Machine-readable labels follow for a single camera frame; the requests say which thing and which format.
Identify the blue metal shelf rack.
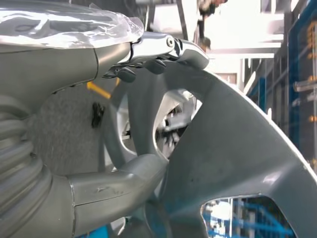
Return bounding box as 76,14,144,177
287,0,317,172

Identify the small black floor object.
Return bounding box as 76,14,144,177
91,102,106,129

